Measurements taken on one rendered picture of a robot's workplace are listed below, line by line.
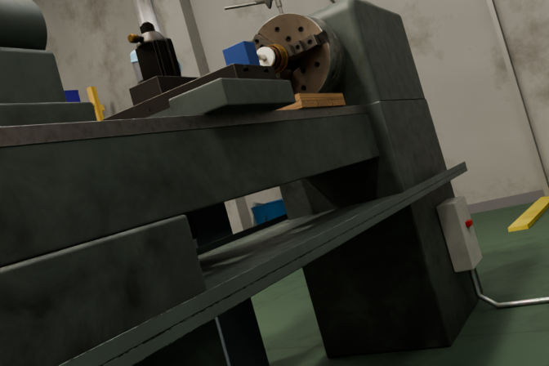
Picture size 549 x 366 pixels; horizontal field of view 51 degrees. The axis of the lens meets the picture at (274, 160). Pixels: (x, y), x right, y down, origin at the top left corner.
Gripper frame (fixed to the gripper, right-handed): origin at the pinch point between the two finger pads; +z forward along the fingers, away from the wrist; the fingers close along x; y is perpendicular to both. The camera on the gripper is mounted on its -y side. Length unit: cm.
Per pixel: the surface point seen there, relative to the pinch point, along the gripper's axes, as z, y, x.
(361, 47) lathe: 29.8, -32.8, 7.7
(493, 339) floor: 136, -48, 5
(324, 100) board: 48, -29, 43
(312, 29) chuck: 21.6, -23.5, 23.5
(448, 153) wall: 81, 17, -297
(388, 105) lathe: 51, -34, 1
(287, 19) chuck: 15.0, -15.9, 23.4
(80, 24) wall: -195, 430, -342
